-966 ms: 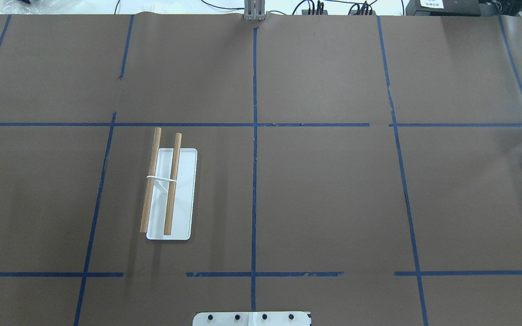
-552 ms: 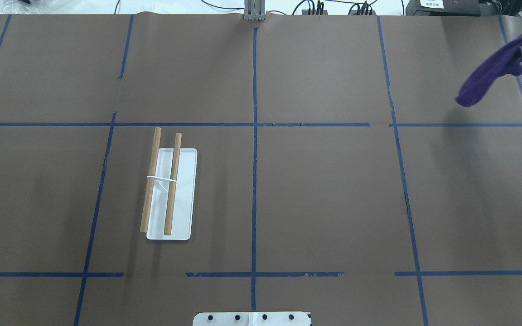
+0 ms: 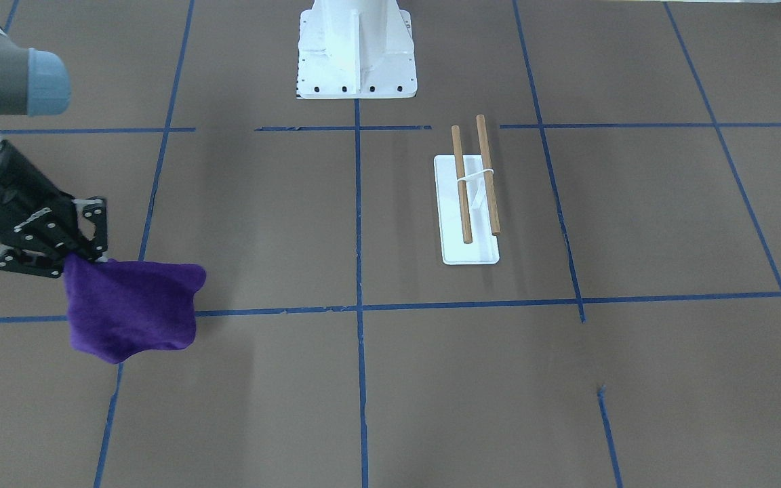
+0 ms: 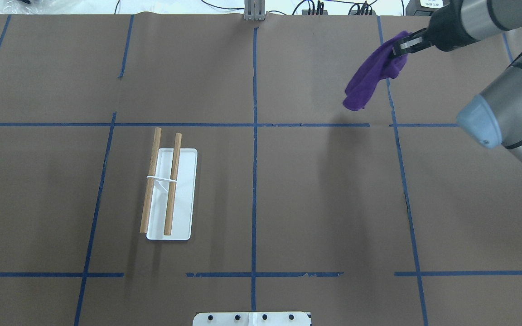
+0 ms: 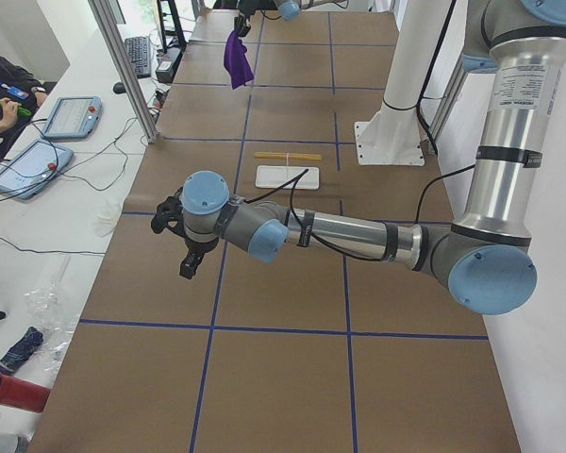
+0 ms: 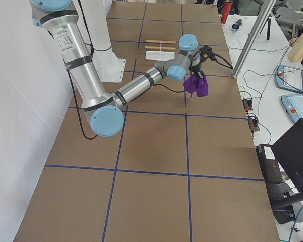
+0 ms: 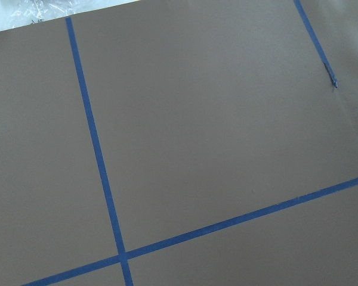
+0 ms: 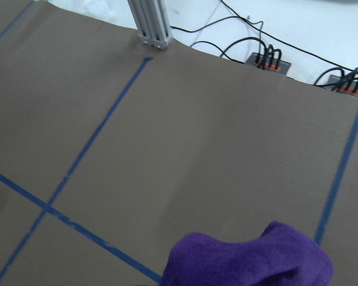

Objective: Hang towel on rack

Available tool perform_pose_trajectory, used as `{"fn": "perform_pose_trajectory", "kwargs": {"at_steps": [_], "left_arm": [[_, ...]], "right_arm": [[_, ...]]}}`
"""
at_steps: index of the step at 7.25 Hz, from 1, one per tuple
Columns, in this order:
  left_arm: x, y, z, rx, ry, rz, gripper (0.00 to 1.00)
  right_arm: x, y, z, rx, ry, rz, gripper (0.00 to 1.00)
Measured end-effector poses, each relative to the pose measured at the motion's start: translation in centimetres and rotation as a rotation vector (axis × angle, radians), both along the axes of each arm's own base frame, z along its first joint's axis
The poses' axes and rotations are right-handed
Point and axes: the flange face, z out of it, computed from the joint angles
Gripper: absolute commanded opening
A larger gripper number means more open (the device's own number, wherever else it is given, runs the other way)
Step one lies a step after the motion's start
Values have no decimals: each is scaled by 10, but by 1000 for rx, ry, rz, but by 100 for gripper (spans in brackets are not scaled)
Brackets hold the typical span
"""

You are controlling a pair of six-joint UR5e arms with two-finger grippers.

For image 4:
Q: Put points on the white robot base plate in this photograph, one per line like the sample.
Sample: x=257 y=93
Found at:
x=287 y=318

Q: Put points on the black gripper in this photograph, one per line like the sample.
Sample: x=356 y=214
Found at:
x=443 y=30

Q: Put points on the black box with label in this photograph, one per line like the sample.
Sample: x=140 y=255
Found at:
x=424 y=7

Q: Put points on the purple towel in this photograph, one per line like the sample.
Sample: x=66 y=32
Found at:
x=380 y=65

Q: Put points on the grey aluminium frame post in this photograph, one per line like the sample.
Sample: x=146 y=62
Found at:
x=254 y=10

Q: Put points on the black usb hub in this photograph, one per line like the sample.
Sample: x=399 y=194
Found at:
x=362 y=9
x=315 y=8

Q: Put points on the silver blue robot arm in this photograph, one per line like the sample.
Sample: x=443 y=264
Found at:
x=494 y=116

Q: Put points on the white wooden towel rack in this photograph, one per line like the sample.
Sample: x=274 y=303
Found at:
x=168 y=206

